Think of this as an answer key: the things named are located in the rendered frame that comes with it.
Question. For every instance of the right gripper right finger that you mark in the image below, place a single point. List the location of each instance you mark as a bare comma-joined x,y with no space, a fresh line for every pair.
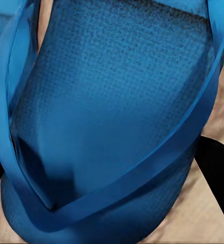
210,158

